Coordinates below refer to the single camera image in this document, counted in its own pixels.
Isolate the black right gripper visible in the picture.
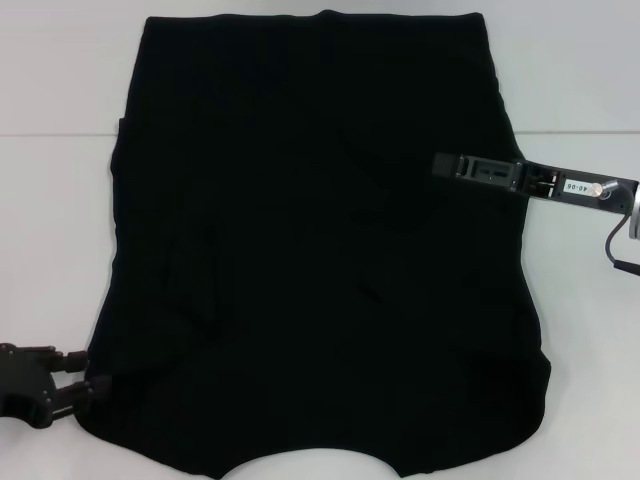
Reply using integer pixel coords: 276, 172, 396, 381
432, 152, 640, 215

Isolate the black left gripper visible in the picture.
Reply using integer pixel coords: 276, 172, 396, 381
0, 342, 114, 431

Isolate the black shirt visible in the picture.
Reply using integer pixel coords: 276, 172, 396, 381
73, 9, 554, 480

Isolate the right arm cable with plug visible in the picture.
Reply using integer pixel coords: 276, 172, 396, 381
589, 178, 640, 277

